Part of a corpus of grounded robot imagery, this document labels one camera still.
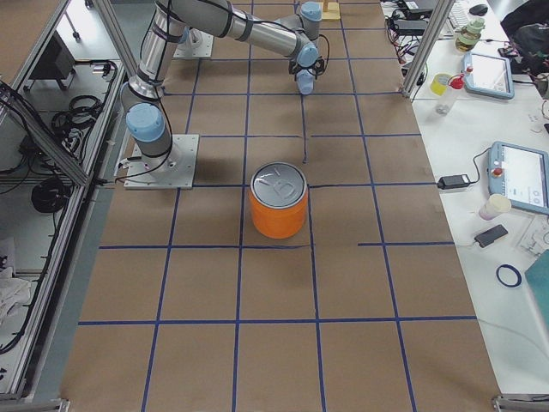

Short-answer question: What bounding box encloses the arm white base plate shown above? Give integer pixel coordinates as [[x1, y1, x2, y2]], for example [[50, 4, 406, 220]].
[[173, 27, 214, 60], [124, 134, 199, 190]]

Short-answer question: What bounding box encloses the yellow tape roll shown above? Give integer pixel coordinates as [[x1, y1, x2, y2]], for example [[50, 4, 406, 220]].
[[430, 73, 452, 96]]

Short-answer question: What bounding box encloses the white paper cup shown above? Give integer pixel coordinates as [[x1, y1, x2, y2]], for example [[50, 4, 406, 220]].
[[479, 194, 512, 221]]

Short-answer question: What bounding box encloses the wooden cup rack stand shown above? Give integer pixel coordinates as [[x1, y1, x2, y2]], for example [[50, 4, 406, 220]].
[[320, 0, 341, 21]]

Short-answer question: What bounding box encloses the near blue teach pendant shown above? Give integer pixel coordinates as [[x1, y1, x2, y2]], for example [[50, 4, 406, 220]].
[[487, 141, 548, 215]]

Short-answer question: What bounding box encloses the blue teach pendant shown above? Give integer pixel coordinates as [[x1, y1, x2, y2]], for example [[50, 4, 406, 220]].
[[462, 51, 515, 100], [487, 141, 548, 215]]

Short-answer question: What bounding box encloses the black smartphone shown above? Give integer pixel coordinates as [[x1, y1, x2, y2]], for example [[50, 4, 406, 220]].
[[474, 224, 508, 248]]

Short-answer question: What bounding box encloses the orange can with silver lid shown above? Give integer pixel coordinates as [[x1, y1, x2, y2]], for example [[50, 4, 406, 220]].
[[249, 162, 308, 239]]

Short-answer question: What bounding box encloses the black power adapter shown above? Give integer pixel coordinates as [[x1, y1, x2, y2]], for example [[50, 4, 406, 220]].
[[437, 174, 472, 190]]

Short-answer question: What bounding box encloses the far blue teach pendant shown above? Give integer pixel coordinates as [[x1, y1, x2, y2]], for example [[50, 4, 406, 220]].
[[462, 51, 515, 100]]

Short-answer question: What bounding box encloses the black computer mouse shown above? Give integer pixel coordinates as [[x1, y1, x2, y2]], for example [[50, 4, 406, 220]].
[[468, 3, 488, 16]]

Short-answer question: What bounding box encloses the blue tape ring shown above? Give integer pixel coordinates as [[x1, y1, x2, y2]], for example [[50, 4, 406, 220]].
[[496, 264, 523, 289]]

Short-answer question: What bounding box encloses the teal board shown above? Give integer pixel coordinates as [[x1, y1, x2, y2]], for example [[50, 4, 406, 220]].
[[525, 250, 549, 324]]

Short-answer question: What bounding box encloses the glass tea jar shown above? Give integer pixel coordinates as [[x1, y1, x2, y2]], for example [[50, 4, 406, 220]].
[[455, 17, 486, 52]]

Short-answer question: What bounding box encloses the clear bottle red cap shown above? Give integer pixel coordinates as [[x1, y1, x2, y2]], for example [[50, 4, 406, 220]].
[[435, 74, 465, 115]]

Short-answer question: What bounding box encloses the light blue plastic cup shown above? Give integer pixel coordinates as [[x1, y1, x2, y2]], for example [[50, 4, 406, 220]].
[[296, 70, 315, 95]]

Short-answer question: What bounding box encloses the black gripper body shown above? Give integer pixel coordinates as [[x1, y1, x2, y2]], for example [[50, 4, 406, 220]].
[[289, 58, 323, 82]]

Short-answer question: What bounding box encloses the white cloth rag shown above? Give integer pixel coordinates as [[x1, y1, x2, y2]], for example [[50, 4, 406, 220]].
[[0, 238, 33, 327]]

